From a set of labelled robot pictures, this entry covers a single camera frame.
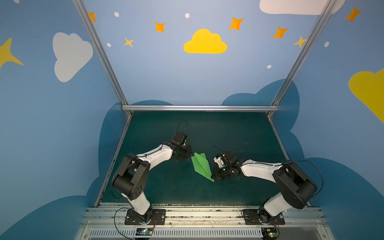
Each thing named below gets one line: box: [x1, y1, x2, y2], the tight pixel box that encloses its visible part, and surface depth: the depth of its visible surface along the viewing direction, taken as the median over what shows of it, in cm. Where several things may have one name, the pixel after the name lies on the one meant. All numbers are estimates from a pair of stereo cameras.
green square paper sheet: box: [191, 152, 215, 182], surface depth 95 cm
